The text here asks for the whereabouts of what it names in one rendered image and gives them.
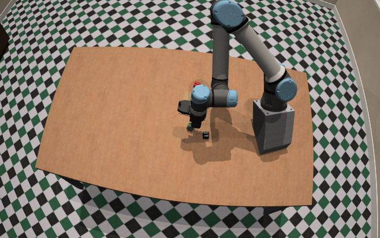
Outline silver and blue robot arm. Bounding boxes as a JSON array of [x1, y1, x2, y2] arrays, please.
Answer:
[[191, 0, 297, 112]]

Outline tan square mat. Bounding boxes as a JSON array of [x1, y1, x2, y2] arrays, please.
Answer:
[[183, 91, 191, 101]]

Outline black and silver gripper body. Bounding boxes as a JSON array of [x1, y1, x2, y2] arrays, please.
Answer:
[[177, 100, 209, 129]]

